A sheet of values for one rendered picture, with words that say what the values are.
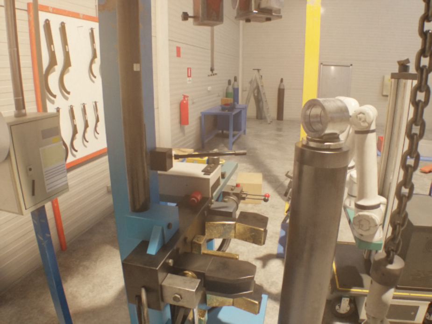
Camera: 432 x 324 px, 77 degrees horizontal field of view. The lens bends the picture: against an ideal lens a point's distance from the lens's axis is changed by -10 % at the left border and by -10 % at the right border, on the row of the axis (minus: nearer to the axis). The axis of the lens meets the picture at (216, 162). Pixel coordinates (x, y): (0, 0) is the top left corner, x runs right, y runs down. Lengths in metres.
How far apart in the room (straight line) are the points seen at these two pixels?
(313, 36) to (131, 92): 2.83
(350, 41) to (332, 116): 10.99
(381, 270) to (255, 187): 3.76
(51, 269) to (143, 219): 0.70
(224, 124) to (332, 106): 7.20
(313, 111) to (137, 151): 0.70
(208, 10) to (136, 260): 1.03
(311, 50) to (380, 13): 8.86
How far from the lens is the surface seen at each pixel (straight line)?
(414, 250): 2.33
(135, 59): 1.17
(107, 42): 1.35
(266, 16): 1.02
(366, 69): 12.14
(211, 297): 1.86
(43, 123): 1.48
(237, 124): 8.19
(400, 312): 2.52
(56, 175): 1.55
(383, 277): 0.42
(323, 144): 1.14
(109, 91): 1.35
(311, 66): 3.69
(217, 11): 1.37
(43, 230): 1.65
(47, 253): 1.71
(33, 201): 1.47
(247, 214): 1.66
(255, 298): 1.82
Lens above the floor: 1.73
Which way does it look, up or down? 17 degrees down
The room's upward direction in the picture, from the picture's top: straight up
